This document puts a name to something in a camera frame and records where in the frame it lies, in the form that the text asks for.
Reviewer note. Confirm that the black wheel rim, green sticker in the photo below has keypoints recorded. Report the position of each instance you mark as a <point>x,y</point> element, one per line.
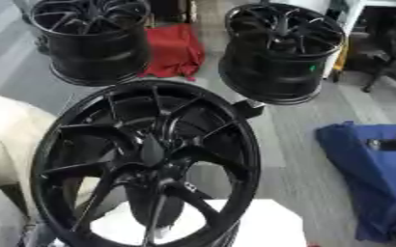
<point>274,70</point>

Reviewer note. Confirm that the white cabinet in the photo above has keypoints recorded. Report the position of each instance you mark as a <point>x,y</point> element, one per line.
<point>350,13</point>

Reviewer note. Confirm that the black office chair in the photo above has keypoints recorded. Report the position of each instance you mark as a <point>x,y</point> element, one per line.
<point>390,48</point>

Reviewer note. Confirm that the large black spoked wheel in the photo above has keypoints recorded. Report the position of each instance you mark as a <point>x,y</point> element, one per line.
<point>100,135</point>

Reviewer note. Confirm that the blue cloth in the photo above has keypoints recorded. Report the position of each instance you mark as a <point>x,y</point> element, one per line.
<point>364,180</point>

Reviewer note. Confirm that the black wheel mount bracket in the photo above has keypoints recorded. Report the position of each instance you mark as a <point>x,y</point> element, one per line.
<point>251,109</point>

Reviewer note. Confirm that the person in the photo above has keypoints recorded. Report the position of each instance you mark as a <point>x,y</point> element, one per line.
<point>7,135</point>

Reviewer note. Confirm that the red cloth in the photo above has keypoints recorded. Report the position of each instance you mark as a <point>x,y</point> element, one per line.
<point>173,51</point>

